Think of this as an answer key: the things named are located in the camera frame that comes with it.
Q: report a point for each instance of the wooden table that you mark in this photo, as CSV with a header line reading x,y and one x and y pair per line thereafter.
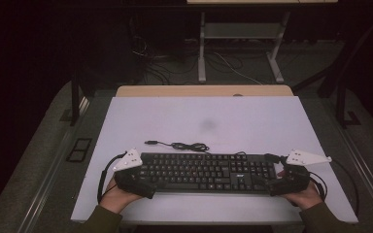
x,y
175,91

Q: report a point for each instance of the grey metal desk frame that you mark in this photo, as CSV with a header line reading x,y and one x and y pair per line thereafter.
x,y
243,30

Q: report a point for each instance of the black floor socket box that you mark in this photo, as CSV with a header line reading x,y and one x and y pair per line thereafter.
x,y
79,149

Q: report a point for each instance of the person's right hand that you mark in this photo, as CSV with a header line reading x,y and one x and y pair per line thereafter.
x,y
306,199

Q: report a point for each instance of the metal floor rail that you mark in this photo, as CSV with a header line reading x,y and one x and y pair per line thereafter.
x,y
366,174
50,181

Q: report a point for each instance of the person's left hand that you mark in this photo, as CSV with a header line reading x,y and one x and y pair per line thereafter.
x,y
115,197

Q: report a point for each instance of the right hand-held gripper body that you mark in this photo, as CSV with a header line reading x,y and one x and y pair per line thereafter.
x,y
299,178

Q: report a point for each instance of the black slanted pole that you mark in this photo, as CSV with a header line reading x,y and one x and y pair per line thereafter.
x,y
336,68

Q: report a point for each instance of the black computer keyboard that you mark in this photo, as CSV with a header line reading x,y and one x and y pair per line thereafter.
x,y
207,174

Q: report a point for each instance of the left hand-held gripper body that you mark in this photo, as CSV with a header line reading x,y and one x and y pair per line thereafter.
x,y
128,160

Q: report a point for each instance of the black upright stand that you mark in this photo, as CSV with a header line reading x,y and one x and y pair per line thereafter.
x,y
340,103
75,100

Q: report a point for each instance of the white table cover board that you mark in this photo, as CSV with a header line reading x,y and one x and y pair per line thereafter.
x,y
207,113

